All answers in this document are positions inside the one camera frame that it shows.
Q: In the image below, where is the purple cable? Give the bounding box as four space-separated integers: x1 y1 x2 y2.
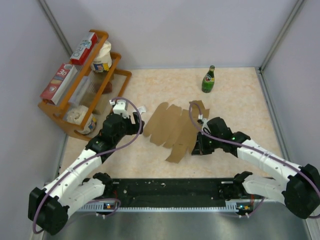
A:
188 99 320 220
31 96 146 235

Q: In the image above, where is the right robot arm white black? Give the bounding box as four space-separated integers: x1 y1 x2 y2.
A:
191 114 320 219

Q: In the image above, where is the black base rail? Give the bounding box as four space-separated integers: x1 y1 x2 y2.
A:
83 177 265 208

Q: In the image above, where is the white paper bag upper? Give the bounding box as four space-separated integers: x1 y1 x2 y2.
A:
90 40 112 73

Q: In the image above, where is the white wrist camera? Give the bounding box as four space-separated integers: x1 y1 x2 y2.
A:
109 99 129 119
197 114 211 135

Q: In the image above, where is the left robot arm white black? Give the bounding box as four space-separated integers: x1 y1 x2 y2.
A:
27 112 145 235

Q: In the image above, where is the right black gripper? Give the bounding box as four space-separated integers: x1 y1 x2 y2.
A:
191 131 222 156

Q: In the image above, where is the small clear plastic bag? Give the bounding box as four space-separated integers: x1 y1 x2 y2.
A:
137 105 147 114

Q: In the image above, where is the red white box upper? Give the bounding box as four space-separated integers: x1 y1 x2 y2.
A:
70 31 98 65

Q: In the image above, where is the brown cardboard box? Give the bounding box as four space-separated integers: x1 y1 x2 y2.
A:
143 100 210 164

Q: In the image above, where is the red white box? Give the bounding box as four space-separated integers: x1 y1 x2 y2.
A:
40 63 78 105
70 31 98 65

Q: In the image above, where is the green glass bottle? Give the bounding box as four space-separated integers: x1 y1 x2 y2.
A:
201 65 215 93

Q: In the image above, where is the white paper bag lower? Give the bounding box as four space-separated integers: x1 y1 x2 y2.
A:
66 105 97 135

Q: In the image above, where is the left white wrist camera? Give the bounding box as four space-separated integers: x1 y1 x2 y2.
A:
109 99 129 119

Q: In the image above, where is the white paper bag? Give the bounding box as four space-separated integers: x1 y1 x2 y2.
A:
90 40 112 73
66 105 97 135

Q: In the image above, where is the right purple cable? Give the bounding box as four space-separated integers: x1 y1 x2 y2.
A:
188 99 320 220

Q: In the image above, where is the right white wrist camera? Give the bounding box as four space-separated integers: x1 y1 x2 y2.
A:
197 114 211 135

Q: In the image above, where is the orange wooden shelf rack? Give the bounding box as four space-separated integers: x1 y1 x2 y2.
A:
38 29 132 141

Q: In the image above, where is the red white box lower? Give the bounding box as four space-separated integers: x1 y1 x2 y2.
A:
40 63 78 105

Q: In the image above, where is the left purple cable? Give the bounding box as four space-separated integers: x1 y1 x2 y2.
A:
31 96 146 235

